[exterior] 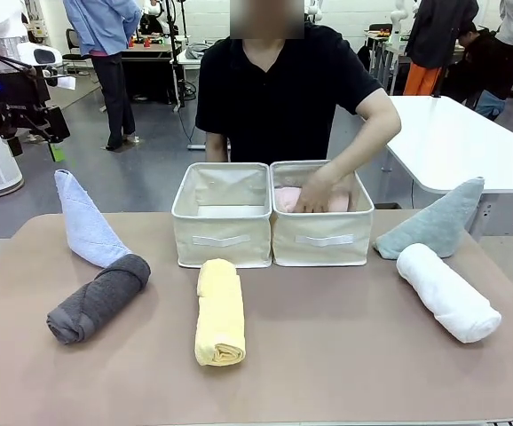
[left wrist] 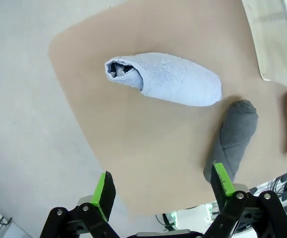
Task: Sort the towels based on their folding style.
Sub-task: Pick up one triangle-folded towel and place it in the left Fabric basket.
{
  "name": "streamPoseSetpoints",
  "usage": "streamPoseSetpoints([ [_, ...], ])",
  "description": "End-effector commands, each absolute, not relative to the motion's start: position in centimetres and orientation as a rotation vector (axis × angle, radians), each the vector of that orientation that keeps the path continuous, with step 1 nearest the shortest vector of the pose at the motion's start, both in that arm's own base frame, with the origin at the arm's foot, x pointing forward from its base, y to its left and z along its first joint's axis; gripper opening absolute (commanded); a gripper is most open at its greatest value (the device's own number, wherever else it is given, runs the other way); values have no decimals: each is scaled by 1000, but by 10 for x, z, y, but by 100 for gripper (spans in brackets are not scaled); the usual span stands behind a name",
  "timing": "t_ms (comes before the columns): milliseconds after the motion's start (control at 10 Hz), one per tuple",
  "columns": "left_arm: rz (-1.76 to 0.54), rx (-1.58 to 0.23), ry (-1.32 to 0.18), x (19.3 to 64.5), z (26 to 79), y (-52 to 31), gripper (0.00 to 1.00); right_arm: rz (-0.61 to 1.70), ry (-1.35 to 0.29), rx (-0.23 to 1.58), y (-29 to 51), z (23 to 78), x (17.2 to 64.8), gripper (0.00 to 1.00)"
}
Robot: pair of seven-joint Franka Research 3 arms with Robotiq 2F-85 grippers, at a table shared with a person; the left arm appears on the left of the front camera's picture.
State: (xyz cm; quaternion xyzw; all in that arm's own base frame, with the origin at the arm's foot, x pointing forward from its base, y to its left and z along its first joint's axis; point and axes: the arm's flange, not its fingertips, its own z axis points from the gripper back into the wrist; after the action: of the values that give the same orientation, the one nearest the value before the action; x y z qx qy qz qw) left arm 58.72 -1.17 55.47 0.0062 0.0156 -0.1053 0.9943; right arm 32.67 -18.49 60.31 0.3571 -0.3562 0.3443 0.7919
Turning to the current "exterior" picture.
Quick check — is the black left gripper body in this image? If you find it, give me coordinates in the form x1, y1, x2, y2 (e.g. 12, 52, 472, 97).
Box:
0, 66, 50, 110

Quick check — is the lavender cone-folded towel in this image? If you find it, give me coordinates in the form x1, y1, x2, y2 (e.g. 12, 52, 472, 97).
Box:
54, 169, 133, 269

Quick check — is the dark grey towel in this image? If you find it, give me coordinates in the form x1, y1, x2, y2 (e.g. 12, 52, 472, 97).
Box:
46, 254, 152, 345

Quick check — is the pink towel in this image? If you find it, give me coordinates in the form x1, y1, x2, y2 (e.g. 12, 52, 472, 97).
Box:
273, 185, 351, 214

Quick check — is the yellow towel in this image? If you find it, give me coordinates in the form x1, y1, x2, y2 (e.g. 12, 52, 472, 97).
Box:
193, 259, 246, 367

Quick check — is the teal-grey cone-folded towel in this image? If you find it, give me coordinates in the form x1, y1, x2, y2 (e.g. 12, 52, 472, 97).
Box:
374, 177, 485, 261

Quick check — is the white towel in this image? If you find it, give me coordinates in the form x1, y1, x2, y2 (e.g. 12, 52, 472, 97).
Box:
396, 242, 502, 344

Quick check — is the person's left forearm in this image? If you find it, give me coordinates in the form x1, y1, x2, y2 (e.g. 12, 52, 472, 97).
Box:
320, 114, 403, 190

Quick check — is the person's left hand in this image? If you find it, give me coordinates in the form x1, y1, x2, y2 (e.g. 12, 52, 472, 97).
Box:
292, 170, 356, 214

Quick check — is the black office chair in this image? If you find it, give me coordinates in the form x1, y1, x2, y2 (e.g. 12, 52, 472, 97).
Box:
64, 28, 93, 76

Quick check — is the bystander in blue shirt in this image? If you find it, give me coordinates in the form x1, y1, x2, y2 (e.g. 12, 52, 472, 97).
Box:
63, 0, 145, 152

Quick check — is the dark background workbench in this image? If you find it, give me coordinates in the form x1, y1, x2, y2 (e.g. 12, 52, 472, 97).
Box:
121, 42, 173, 106

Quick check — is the black stand pole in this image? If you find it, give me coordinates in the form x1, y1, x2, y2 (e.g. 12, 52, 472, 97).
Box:
167, 0, 189, 112

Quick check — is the white background desk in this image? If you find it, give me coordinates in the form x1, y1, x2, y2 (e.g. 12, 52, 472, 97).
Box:
170, 42, 216, 150

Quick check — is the grey cloth heap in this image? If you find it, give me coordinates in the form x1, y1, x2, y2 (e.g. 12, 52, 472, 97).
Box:
184, 43, 213, 61

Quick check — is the beige fabric storage box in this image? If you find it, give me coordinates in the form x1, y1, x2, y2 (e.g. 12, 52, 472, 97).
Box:
170, 162, 273, 270
269, 159, 375, 267

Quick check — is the person in black shirt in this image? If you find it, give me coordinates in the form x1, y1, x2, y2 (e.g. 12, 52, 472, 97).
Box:
195, 0, 402, 164

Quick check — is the cluttered background table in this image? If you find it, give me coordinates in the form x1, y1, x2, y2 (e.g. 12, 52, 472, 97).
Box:
365, 28, 411, 97

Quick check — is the bystander with orange trousers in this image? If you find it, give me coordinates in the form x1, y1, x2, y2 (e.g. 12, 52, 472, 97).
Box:
405, 0, 480, 97

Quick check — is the large white table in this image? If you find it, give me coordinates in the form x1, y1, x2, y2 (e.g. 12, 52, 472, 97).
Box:
383, 95, 513, 195

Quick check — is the seated bystander in black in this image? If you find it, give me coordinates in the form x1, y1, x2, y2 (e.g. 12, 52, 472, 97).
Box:
451, 21, 513, 121

